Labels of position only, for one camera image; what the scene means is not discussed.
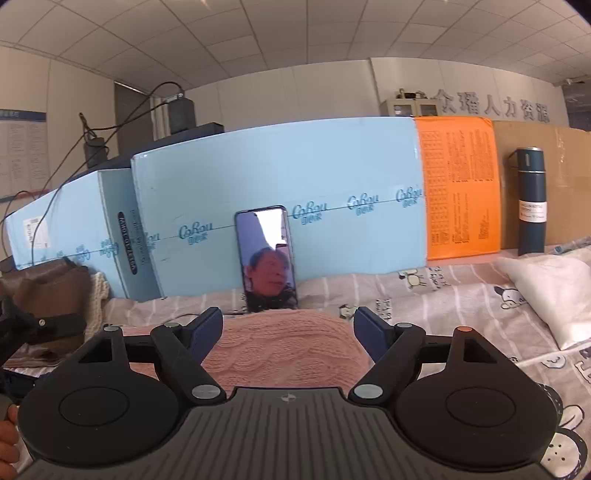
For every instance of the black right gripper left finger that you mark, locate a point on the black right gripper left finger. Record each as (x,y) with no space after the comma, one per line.
(180,351)

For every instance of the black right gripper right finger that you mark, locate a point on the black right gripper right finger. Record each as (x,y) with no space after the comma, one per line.
(395,350)

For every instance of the pink knitted sweater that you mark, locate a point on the pink knitted sweater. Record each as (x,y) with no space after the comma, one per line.
(287,348)

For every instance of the person's hand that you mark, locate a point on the person's hand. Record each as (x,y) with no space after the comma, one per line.
(9,438)

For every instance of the cream knitted garment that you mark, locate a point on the cream knitted garment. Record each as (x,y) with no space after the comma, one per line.
(98,296)

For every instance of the cartoon patterned grey bedsheet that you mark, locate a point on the cartoon patterned grey bedsheet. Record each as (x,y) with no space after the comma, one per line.
(438,299)

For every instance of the smartphone with lit screen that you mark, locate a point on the smartphone with lit screen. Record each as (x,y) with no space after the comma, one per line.
(266,261)

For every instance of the brown folded garment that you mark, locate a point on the brown folded garment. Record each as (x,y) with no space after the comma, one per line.
(48,290)

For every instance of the light blue cardboard box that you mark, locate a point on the light blue cardboard box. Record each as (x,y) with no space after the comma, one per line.
(342,196)

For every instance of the orange cardboard box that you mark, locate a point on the orange cardboard box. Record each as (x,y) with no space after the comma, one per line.
(462,186)

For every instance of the white t-shirt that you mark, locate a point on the white t-shirt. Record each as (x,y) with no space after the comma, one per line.
(557,288)

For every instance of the dark blue vacuum bottle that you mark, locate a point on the dark blue vacuum bottle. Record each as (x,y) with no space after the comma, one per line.
(532,203)

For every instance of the black power adapter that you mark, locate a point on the black power adapter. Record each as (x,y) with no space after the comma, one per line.
(181,114)

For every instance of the brown cardboard box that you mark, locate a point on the brown cardboard box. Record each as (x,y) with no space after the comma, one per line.
(567,162)

